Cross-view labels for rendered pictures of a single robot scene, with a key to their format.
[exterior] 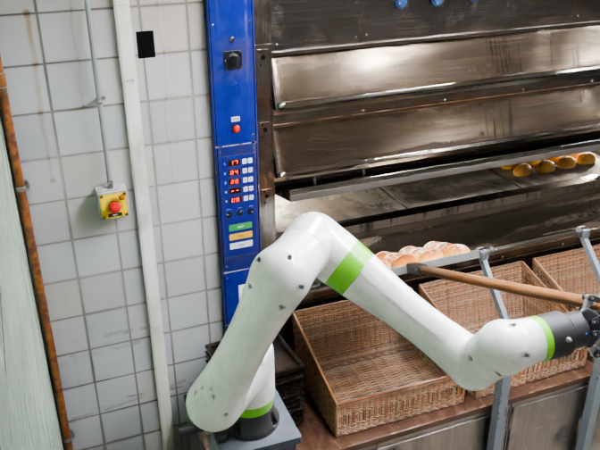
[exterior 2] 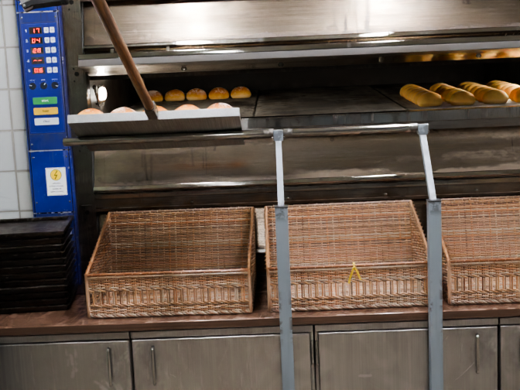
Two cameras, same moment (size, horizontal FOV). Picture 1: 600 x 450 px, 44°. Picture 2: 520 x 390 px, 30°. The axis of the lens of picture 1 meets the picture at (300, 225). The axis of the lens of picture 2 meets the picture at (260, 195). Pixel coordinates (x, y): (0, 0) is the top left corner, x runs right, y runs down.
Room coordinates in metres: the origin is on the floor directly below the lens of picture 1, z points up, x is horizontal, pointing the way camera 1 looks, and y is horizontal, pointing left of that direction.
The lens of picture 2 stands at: (-0.53, -1.88, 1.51)
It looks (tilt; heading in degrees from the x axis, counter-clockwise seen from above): 10 degrees down; 23
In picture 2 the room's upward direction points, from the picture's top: 3 degrees counter-clockwise
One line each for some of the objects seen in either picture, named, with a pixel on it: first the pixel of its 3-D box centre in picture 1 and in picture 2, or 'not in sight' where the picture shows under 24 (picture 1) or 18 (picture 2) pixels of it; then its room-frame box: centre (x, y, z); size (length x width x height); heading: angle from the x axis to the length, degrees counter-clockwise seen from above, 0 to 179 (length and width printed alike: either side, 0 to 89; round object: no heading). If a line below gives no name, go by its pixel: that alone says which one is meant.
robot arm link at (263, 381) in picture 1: (245, 374); not in sight; (1.47, 0.14, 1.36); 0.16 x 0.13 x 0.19; 156
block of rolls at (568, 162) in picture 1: (520, 145); (465, 92); (3.51, -1.12, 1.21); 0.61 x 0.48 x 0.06; 22
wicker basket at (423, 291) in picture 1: (500, 324); (343, 252); (2.64, -0.85, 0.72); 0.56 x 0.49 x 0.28; 112
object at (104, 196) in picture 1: (112, 202); not in sight; (2.29, 0.64, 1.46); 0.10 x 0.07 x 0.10; 112
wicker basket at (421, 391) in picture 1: (376, 355); (175, 259); (2.42, -0.30, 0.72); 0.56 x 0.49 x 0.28; 111
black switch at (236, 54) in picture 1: (234, 54); not in sight; (2.45, 0.21, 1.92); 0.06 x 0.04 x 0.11; 112
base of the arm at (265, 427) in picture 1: (229, 416); not in sight; (1.47, 0.18, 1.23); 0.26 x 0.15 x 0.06; 110
